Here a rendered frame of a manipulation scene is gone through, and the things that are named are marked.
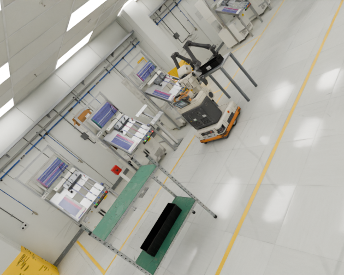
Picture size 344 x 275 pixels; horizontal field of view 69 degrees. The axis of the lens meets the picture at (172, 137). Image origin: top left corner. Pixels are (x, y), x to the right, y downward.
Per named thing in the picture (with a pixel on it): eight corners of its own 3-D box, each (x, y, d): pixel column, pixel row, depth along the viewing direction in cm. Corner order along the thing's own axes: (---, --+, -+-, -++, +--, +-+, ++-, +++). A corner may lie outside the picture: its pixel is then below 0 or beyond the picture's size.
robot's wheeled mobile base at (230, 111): (227, 137, 390) (217, 126, 382) (201, 144, 442) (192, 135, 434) (242, 108, 423) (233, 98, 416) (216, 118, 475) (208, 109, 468)
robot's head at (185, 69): (185, 72, 398) (183, 64, 399) (178, 77, 415) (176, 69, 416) (192, 73, 406) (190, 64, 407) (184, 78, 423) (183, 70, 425)
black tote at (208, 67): (198, 77, 466) (194, 73, 462) (202, 72, 474) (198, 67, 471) (220, 64, 419) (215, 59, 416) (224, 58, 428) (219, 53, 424)
